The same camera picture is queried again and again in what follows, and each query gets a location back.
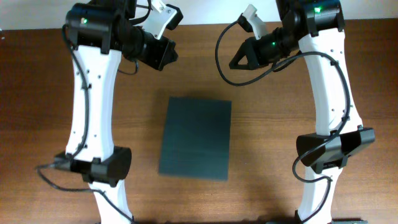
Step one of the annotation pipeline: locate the dark green hinged box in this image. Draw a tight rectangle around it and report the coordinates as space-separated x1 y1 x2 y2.
159 97 232 181

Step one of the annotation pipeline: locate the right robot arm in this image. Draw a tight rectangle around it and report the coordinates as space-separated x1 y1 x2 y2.
229 1 375 223

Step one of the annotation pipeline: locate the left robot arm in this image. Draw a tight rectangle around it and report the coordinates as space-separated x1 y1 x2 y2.
53 1 183 223

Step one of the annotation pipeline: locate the right black cable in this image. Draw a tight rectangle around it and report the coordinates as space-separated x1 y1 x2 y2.
214 18 352 224

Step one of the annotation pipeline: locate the black cable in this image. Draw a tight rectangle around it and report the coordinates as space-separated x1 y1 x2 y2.
214 18 352 224
35 0 153 224

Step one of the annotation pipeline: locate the left black cable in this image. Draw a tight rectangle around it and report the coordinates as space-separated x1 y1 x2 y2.
35 0 153 224

